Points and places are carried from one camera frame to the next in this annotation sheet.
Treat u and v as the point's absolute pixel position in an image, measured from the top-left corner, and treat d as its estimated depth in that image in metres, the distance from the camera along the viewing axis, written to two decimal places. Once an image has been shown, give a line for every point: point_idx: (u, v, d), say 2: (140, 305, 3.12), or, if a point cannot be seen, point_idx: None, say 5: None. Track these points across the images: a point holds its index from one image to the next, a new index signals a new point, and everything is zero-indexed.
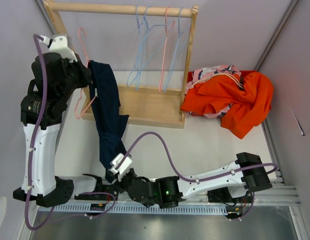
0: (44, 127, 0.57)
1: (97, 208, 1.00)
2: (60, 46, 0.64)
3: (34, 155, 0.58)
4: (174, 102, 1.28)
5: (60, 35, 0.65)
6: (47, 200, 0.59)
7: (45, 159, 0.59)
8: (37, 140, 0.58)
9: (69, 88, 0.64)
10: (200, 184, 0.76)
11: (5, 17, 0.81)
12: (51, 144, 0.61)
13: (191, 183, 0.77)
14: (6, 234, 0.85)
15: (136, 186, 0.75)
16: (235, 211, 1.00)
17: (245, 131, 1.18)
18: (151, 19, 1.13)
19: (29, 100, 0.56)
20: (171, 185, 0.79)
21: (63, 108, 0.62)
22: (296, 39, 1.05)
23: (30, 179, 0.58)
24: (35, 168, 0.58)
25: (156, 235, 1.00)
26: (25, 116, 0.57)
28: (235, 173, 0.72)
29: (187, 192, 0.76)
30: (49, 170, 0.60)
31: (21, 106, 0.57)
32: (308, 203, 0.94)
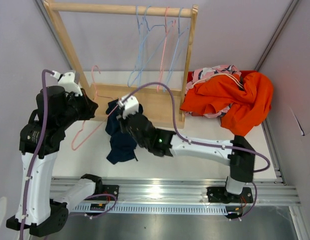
0: (42, 157, 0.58)
1: (97, 208, 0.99)
2: (68, 81, 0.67)
3: (31, 184, 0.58)
4: (174, 103, 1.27)
5: (69, 71, 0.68)
6: (41, 228, 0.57)
7: (41, 188, 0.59)
8: (34, 169, 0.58)
9: (68, 120, 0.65)
10: (192, 144, 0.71)
11: (5, 17, 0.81)
12: (48, 173, 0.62)
13: (183, 140, 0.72)
14: (6, 234, 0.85)
15: (135, 119, 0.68)
16: (235, 211, 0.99)
17: (245, 131, 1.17)
18: (151, 19, 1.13)
19: (28, 129, 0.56)
20: (167, 136, 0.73)
21: (60, 139, 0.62)
22: (295, 39, 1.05)
23: (25, 207, 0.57)
24: (31, 197, 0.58)
25: (156, 235, 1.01)
26: (23, 145, 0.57)
28: (225, 148, 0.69)
29: (176, 147, 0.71)
30: (45, 200, 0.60)
31: (20, 135, 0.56)
32: (308, 203, 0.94)
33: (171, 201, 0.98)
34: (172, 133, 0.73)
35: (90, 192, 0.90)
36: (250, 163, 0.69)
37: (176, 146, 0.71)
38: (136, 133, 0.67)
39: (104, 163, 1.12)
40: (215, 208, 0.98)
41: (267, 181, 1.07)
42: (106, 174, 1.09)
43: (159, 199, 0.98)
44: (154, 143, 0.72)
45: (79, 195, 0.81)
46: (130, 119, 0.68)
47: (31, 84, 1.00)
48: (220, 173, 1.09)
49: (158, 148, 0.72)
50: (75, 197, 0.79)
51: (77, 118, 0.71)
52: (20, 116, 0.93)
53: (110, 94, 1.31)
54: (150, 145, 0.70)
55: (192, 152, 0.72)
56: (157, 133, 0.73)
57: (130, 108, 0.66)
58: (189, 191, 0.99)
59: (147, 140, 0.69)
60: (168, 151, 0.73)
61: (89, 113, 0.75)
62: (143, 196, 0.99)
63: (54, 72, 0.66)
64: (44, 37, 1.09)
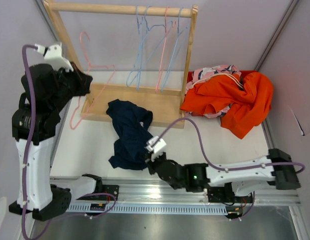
0: (37, 143, 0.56)
1: (97, 208, 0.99)
2: (55, 55, 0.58)
3: (28, 171, 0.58)
4: (174, 102, 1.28)
5: (55, 44, 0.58)
6: (43, 213, 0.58)
7: (39, 175, 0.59)
8: (30, 156, 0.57)
9: (61, 101, 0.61)
10: (228, 173, 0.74)
11: (5, 17, 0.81)
12: (45, 159, 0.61)
13: (220, 171, 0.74)
14: (6, 234, 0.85)
15: (165, 168, 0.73)
16: (235, 211, 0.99)
17: (246, 130, 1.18)
18: (151, 19, 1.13)
19: (20, 115, 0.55)
20: (199, 169, 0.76)
21: (55, 122, 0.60)
22: (295, 39, 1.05)
23: (25, 194, 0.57)
24: (30, 184, 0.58)
25: (156, 235, 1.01)
26: (17, 131, 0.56)
28: (265, 166, 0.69)
29: (215, 180, 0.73)
30: (44, 185, 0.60)
31: (12, 121, 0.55)
32: (308, 203, 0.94)
33: (171, 201, 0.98)
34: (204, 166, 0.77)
35: (90, 191, 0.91)
36: (292, 171, 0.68)
37: (213, 178, 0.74)
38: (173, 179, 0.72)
39: (104, 163, 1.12)
40: (215, 208, 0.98)
41: None
42: (106, 174, 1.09)
43: (159, 199, 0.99)
44: (190, 181, 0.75)
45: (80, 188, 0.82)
46: (160, 167, 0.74)
47: None
48: None
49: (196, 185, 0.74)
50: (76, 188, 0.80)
51: (72, 96, 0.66)
52: None
53: (110, 94, 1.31)
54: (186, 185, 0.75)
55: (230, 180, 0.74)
56: (189, 169, 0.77)
57: (160, 150, 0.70)
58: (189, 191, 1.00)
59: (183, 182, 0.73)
60: (205, 183, 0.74)
61: (84, 89, 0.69)
62: (143, 196, 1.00)
63: (37, 46, 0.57)
64: (44, 37, 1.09)
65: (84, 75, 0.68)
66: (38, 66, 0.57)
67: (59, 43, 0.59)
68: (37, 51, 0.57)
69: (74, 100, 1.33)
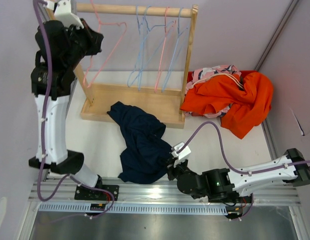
0: (55, 98, 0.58)
1: (97, 208, 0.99)
2: (65, 11, 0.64)
3: (46, 125, 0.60)
4: (174, 102, 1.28)
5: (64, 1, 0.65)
6: (61, 167, 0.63)
7: (57, 130, 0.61)
8: (48, 111, 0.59)
9: (74, 59, 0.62)
10: (252, 176, 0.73)
11: (5, 17, 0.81)
12: (62, 114, 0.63)
13: (242, 175, 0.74)
14: (7, 234, 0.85)
15: (186, 180, 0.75)
16: (235, 211, 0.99)
17: (246, 130, 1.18)
18: (151, 19, 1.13)
19: (38, 72, 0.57)
20: (218, 175, 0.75)
21: (70, 80, 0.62)
22: (295, 39, 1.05)
23: (43, 148, 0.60)
24: (48, 138, 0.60)
25: (156, 235, 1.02)
26: (36, 87, 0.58)
28: (287, 167, 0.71)
29: (239, 184, 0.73)
30: (60, 140, 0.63)
31: (31, 77, 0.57)
32: (309, 203, 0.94)
33: (171, 201, 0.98)
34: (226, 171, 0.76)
35: (92, 185, 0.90)
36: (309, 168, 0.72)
37: (236, 182, 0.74)
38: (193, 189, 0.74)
39: (104, 163, 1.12)
40: (215, 208, 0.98)
41: None
42: (106, 174, 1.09)
43: (159, 199, 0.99)
44: (212, 189, 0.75)
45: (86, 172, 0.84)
46: (181, 181, 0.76)
47: None
48: None
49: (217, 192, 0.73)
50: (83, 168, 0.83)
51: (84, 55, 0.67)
52: (20, 116, 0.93)
53: (110, 94, 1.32)
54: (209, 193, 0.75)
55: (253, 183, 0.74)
56: (209, 177, 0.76)
57: (184, 156, 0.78)
58: None
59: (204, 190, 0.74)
60: (226, 189, 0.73)
61: (96, 48, 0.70)
62: (143, 196, 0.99)
63: (47, 2, 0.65)
64: None
65: (94, 33, 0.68)
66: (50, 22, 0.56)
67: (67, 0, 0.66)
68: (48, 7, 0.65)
69: (74, 101, 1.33)
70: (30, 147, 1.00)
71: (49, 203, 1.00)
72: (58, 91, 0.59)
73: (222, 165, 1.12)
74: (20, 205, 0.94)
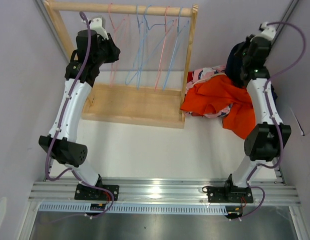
0: (82, 82, 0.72)
1: (97, 208, 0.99)
2: (97, 25, 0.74)
3: (69, 103, 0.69)
4: (174, 102, 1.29)
5: (97, 17, 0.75)
6: (70, 144, 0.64)
7: (75, 110, 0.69)
8: (74, 91, 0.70)
9: (100, 59, 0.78)
10: (262, 93, 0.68)
11: (6, 16, 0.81)
12: (82, 101, 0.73)
13: (262, 86, 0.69)
14: (6, 234, 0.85)
15: (262, 39, 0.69)
16: (235, 211, 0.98)
17: (251, 128, 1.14)
18: (152, 18, 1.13)
19: (74, 63, 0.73)
20: (264, 70, 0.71)
21: (95, 74, 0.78)
22: (296, 39, 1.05)
23: (60, 122, 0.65)
24: (67, 114, 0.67)
25: (156, 235, 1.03)
26: (69, 72, 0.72)
28: (272, 117, 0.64)
29: (254, 82, 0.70)
30: (75, 122, 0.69)
31: (67, 67, 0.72)
32: (308, 203, 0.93)
33: (171, 201, 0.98)
34: (267, 76, 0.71)
35: (92, 183, 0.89)
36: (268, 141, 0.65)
37: (256, 80, 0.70)
38: (251, 45, 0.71)
39: (105, 164, 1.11)
40: (215, 208, 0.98)
41: (267, 180, 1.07)
42: (107, 174, 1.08)
43: (159, 199, 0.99)
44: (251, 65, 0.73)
45: (88, 168, 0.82)
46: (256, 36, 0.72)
47: (32, 83, 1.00)
48: (221, 172, 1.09)
49: (248, 70, 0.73)
50: (85, 165, 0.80)
51: (104, 60, 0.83)
52: (21, 115, 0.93)
53: (110, 94, 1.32)
54: (246, 66, 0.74)
55: (256, 97, 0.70)
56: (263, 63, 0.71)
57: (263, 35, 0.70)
58: (189, 191, 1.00)
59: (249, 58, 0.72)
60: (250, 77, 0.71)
61: (115, 57, 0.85)
62: (143, 196, 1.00)
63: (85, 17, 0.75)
64: (45, 36, 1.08)
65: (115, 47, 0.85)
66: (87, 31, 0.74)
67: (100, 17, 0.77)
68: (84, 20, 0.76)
69: None
70: (30, 147, 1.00)
71: (49, 203, 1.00)
72: (87, 78, 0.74)
73: (223, 165, 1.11)
74: (19, 205, 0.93)
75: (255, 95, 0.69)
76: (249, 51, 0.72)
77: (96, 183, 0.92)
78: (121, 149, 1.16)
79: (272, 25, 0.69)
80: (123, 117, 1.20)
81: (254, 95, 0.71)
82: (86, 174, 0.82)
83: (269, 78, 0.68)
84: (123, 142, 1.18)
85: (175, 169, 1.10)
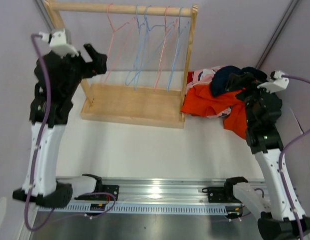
0: (51, 126, 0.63)
1: (97, 208, 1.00)
2: (60, 43, 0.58)
3: (39, 153, 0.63)
4: (174, 102, 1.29)
5: (59, 30, 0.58)
6: (50, 198, 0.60)
7: (48, 159, 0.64)
8: (43, 138, 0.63)
9: (72, 86, 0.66)
10: (277, 173, 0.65)
11: (6, 16, 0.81)
12: (55, 144, 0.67)
13: (277, 161, 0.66)
14: (6, 234, 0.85)
15: (272, 100, 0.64)
16: (235, 211, 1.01)
17: None
18: (152, 19, 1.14)
19: (39, 100, 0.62)
20: (274, 136, 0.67)
21: (68, 108, 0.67)
22: (296, 39, 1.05)
23: (32, 178, 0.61)
24: (38, 169, 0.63)
25: (156, 235, 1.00)
26: (34, 115, 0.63)
28: (293, 211, 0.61)
29: (268, 158, 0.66)
30: (50, 172, 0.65)
31: (31, 106, 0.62)
32: (309, 203, 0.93)
33: (171, 201, 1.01)
34: (277, 143, 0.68)
35: (90, 191, 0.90)
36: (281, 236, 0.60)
37: (268, 153, 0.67)
38: (258, 107, 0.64)
39: (105, 164, 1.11)
40: (215, 208, 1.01)
41: None
42: (106, 174, 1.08)
43: (159, 199, 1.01)
44: (261, 129, 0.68)
45: (79, 186, 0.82)
46: (265, 96, 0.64)
47: (32, 83, 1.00)
48: (221, 172, 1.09)
49: (256, 135, 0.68)
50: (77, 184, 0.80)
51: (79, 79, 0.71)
52: (21, 115, 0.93)
53: (110, 94, 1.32)
54: (253, 128, 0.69)
55: (267, 171, 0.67)
56: (270, 126, 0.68)
57: (276, 86, 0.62)
58: (189, 191, 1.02)
59: (257, 122, 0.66)
60: (262, 146, 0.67)
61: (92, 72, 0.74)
62: (143, 196, 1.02)
63: (42, 34, 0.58)
64: (44, 36, 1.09)
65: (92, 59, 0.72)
66: (49, 57, 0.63)
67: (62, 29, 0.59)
68: (43, 39, 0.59)
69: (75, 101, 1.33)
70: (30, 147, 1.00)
71: None
72: (56, 119, 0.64)
73: (223, 165, 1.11)
74: (19, 205, 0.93)
75: (268, 172, 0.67)
76: (257, 114, 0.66)
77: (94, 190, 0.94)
78: (121, 150, 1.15)
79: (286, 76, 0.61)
80: (123, 117, 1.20)
81: (265, 168, 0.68)
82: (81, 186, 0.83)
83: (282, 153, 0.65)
84: (123, 142, 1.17)
85: (176, 170, 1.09)
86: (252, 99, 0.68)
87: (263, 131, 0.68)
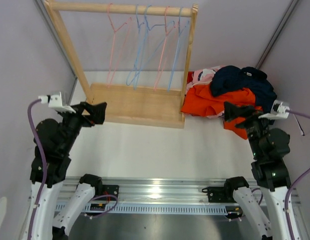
0: (50, 186, 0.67)
1: (97, 208, 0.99)
2: (58, 106, 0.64)
3: (37, 212, 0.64)
4: (174, 102, 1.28)
5: (56, 95, 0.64)
6: None
7: (46, 216, 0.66)
8: (42, 198, 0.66)
9: (69, 145, 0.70)
10: (282, 211, 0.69)
11: (6, 16, 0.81)
12: (52, 204, 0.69)
13: (283, 200, 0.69)
14: (6, 234, 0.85)
15: (281, 135, 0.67)
16: (235, 211, 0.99)
17: None
18: (152, 19, 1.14)
19: (39, 160, 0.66)
20: (282, 174, 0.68)
21: (66, 166, 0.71)
22: (296, 39, 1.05)
23: (30, 233, 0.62)
24: (36, 225, 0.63)
25: (155, 235, 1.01)
26: (34, 175, 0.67)
28: None
29: (274, 196, 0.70)
30: (47, 227, 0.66)
31: (32, 166, 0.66)
32: (309, 203, 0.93)
33: (171, 201, 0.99)
34: (286, 180, 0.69)
35: (88, 201, 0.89)
36: None
37: (275, 192, 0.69)
38: (266, 142, 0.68)
39: (105, 164, 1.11)
40: (215, 208, 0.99)
41: None
42: (107, 174, 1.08)
43: (158, 199, 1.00)
44: (268, 165, 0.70)
45: (75, 207, 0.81)
46: (272, 131, 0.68)
47: (32, 83, 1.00)
48: (221, 172, 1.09)
49: (263, 171, 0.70)
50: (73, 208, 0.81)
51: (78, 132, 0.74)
52: (21, 115, 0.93)
53: (110, 94, 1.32)
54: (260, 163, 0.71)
55: (273, 209, 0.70)
56: (277, 163, 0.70)
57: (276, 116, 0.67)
58: (189, 191, 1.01)
59: (265, 156, 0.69)
60: (269, 182, 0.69)
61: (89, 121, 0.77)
62: (143, 196, 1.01)
63: (40, 98, 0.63)
64: (45, 36, 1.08)
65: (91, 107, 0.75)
66: (46, 125, 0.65)
67: (59, 93, 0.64)
68: (41, 102, 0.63)
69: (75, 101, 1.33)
70: (30, 147, 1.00)
71: None
72: (55, 179, 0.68)
73: (223, 165, 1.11)
74: (19, 205, 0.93)
75: (273, 209, 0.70)
76: (263, 148, 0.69)
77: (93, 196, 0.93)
78: (121, 150, 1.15)
79: (287, 110, 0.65)
80: (123, 117, 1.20)
81: (271, 205, 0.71)
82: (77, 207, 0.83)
83: (289, 193, 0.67)
84: (123, 143, 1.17)
85: (176, 170, 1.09)
86: (255, 132, 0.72)
87: (271, 166, 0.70)
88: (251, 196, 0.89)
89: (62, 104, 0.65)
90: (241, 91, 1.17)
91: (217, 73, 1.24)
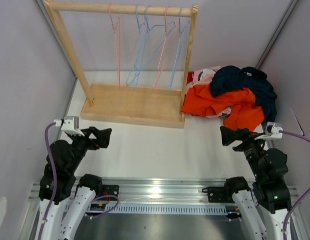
0: (57, 203, 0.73)
1: (97, 208, 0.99)
2: (69, 128, 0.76)
3: (44, 227, 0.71)
4: (174, 102, 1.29)
5: (69, 119, 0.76)
6: None
7: (53, 232, 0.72)
8: (49, 213, 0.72)
9: (75, 165, 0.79)
10: (280, 231, 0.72)
11: (6, 16, 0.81)
12: (59, 221, 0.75)
13: (282, 221, 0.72)
14: (6, 234, 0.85)
15: (278, 155, 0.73)
16: (234, 211, 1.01)
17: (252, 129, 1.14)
18: (152, 19, 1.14)
19: (48, 179, 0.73)
20: (283, 195, 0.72)
21: (71, 185, 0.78)
22: (296, 39, 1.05)
23: None
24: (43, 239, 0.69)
25: (156, 235, 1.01)
26: (43, 192, 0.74)
28: None
29: (275, 217, 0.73)
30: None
31: (41, 184, 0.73)
32: (308, 203, 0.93)
33: (171, 201, 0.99)
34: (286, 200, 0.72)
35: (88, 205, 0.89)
36: None
37: (275, 214, 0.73)
38: (264, 161, 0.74)
39: (105, 164, 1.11)
40: (215, 208, 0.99)
41: None
42: (107, 174, 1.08)
43: (159, 199, 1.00)
44: (269, 185, 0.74)
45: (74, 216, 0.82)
46: (270, 151, 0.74)
47: (32, 83, 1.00)
48: (221, 172, 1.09)
49: (264, 191, 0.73)
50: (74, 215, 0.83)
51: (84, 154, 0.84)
52: (21, 114, 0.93)
53: (110, 94, 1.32)
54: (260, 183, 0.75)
55: (271, 229, 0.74)
56: (278, 183, 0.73)
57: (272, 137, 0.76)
58: (189, 191, 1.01)
59: (264, 176, 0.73)
60: (270, 205, 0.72)
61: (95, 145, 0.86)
62: (143, 196, 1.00)
63: (55, 121, 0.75)
64: (45, 36, 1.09)
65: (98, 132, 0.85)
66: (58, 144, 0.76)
67: (71, 118, 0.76)
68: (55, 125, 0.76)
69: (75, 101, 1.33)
70: (30, 147, 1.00)
71: None
72: (61, 196, 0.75)
73: (223, 165, 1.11)
74: (19, 205, 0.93)
75: (272, 230, 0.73)
76: (263, 168, 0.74)
77: (94, 197, 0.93)
78: (122, 150, 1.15)
79: (280, 131, 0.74)
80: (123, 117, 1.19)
81: (270, 226, 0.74)
82: (78, 215, 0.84)
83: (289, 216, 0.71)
84: (123, 142, 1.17)
85: (176, 169, 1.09)
86: (253, 152, 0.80)
87: (272, 186, 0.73)
88: (252, 200, 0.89)
89: (72, 128, 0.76)
90: (241, 91, 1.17)
91: (217, 73, 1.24)
